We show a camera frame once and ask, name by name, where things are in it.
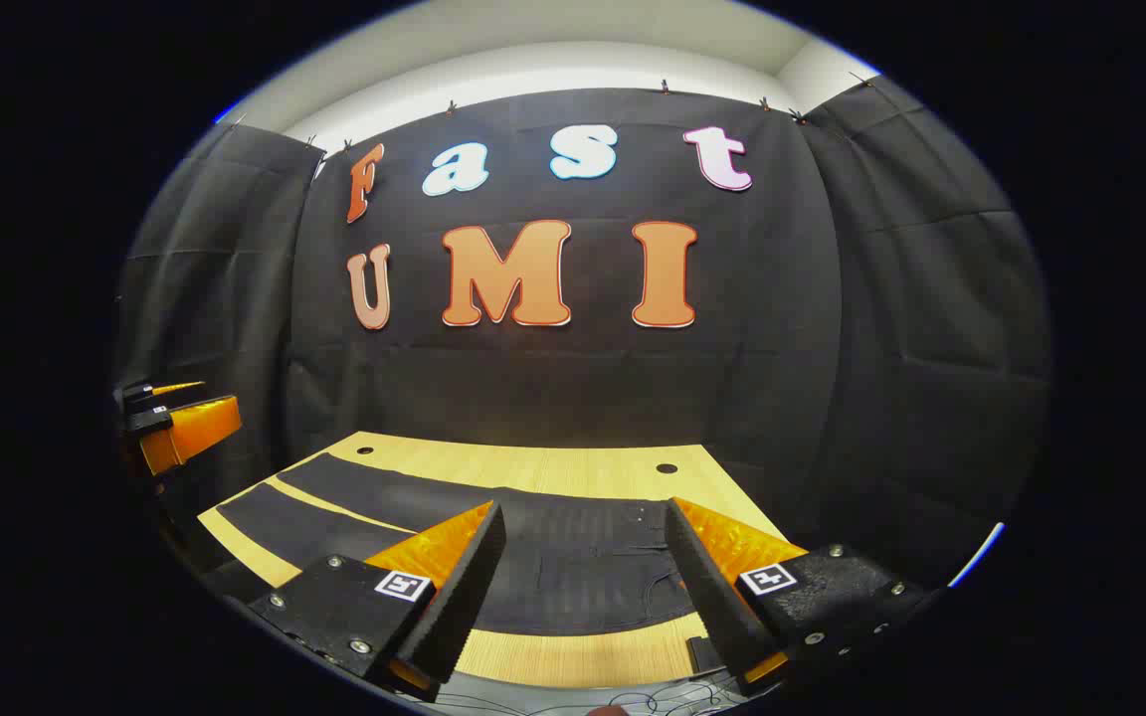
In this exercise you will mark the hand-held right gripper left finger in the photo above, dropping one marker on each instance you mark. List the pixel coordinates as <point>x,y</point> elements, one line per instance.
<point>464,597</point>

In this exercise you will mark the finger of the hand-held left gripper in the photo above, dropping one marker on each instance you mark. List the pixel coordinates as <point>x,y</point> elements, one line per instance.
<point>200,428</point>
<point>175,388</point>

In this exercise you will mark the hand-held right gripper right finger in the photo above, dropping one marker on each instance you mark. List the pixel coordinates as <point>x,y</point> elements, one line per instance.
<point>707,587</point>

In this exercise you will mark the black jeans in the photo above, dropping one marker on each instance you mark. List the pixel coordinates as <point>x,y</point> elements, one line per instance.
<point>573,577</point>

